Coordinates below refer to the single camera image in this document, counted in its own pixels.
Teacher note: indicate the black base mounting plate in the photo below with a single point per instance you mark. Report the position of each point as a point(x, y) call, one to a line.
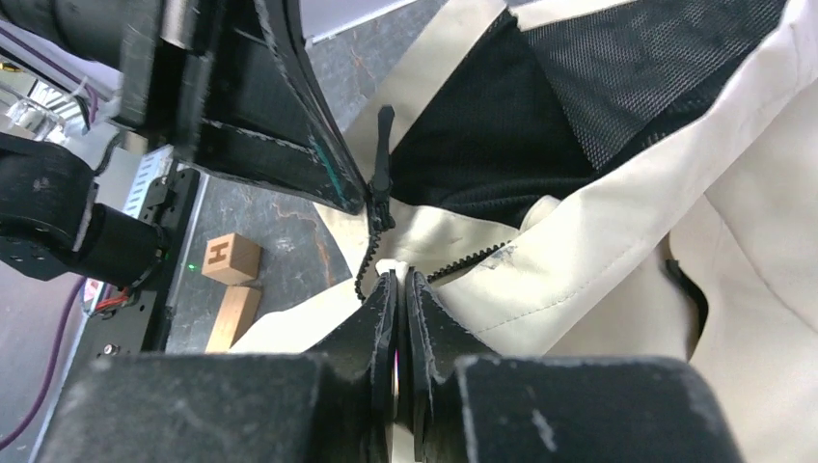
point(136, 260)

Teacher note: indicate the cream zip-up jacket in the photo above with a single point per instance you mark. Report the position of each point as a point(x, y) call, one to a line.
point(703, 250)

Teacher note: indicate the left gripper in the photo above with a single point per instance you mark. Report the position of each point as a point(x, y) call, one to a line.
point(230, 85)

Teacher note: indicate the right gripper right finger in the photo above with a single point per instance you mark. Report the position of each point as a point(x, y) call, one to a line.
point(466, 403)

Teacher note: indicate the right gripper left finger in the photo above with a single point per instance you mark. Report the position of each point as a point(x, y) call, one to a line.
point(332, 403)

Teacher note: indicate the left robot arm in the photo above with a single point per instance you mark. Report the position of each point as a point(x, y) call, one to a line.
point(50, 221)

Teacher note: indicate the white slotted cable duct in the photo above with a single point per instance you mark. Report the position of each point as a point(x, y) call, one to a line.
point(154, 165)

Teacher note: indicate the wooden letter cube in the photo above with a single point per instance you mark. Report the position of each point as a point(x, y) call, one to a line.
point(231, 259)

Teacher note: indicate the wooden rectangular block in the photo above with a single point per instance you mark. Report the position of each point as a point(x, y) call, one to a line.
point(236, 315)

